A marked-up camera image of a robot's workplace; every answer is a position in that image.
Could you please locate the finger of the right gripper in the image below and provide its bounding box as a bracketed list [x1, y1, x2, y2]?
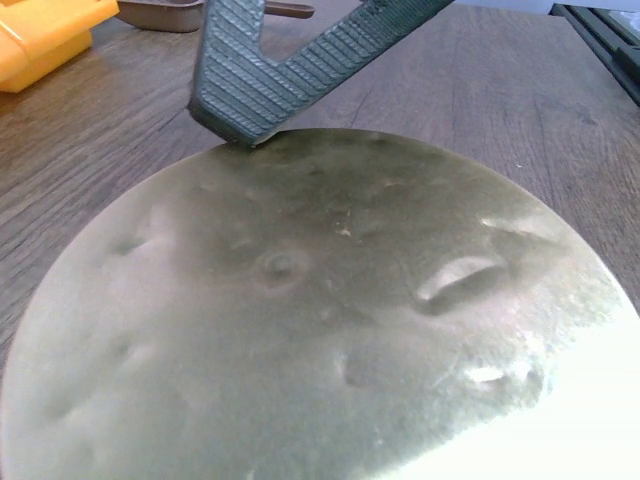
[188, 0, 448, 146]

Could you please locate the brown plastic scoop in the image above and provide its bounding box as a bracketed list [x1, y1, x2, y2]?
[116, 0, 315, 33]

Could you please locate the orange bin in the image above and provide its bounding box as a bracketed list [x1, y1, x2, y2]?
[1, 0, 119, 93]

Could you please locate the gold jar lid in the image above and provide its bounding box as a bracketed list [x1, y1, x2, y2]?
[1, 129, 639, 479]

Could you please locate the black aluminium frame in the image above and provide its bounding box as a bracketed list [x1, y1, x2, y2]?
[550, 3, 639, 105]

